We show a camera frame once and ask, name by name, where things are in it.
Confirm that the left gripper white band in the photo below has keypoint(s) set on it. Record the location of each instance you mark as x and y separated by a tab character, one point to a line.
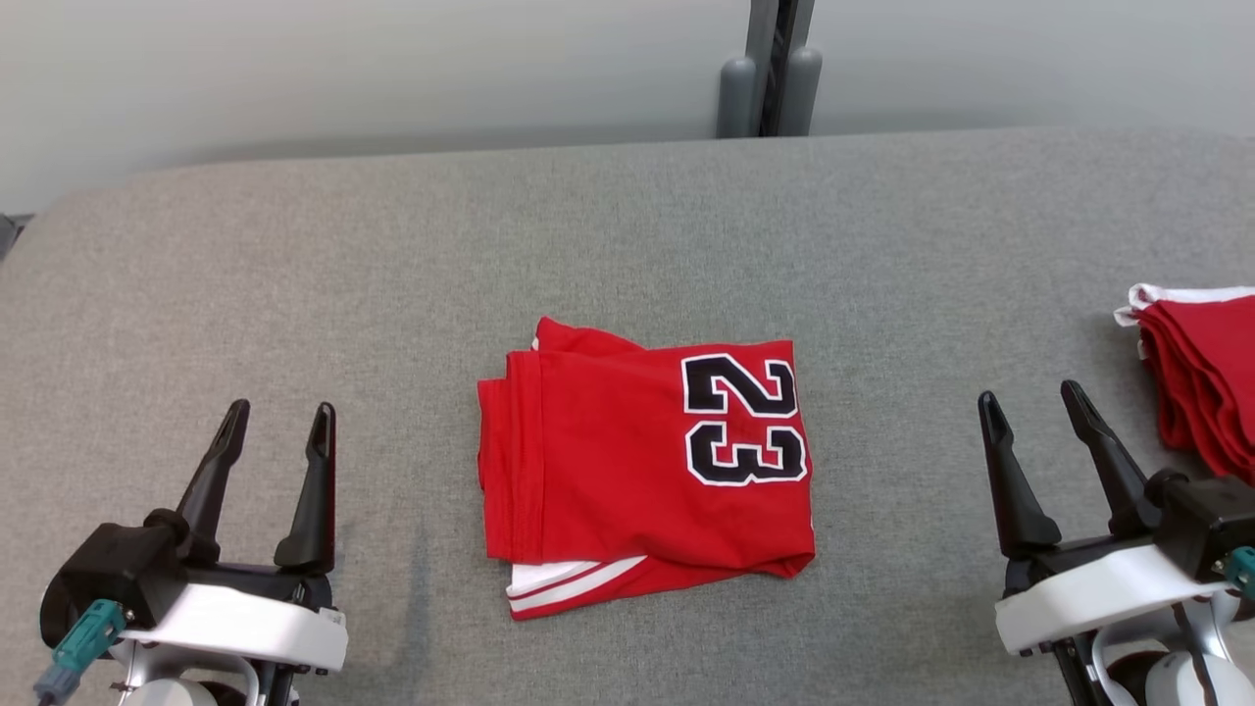
245	628

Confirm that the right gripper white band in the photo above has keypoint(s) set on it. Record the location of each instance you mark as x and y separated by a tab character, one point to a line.
1088	598

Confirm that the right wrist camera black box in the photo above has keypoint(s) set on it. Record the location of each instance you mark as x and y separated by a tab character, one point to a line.
1211	520

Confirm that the red shorts white trim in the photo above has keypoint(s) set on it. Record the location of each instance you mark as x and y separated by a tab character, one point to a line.
1211	373

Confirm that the red jersey number 23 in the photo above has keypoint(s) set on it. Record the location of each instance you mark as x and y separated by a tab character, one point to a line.
608	461

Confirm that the grey partition post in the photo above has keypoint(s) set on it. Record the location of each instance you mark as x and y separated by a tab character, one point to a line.
770	69

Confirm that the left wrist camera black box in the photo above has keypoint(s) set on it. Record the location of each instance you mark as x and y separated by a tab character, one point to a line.
118	569

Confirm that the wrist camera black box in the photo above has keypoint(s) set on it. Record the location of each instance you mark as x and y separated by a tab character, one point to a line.
118	569
1211	520

